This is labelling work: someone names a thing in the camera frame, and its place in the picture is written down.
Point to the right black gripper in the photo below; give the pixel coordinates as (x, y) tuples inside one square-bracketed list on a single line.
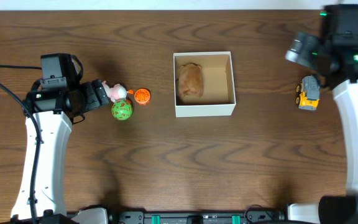
[(324, 66)]

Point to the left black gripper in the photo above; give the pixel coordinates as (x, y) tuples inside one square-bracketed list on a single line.
[(99, 92)]

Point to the pink white pig toy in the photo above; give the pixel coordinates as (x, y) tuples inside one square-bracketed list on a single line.
[(117, 92)]

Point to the yellow grey toy truck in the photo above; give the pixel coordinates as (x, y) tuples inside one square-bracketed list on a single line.
[(308, 93)]

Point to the brown plush toy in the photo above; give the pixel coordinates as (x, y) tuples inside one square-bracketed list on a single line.
[(190, 80)]

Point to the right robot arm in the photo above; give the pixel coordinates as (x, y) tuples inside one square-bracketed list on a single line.
[(338, 64)]

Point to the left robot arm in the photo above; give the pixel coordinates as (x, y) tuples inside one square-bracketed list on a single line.
[(48, 130)]

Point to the green number ball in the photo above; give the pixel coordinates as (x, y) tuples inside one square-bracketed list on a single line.
[(122, 109)]

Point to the orange round basket toy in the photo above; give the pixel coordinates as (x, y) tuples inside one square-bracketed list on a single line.
[(142, 96)]

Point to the white cardboard box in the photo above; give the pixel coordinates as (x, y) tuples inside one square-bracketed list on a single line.
[(219, 98)]

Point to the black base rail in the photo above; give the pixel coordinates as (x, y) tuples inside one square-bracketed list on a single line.
[(253, 215)]

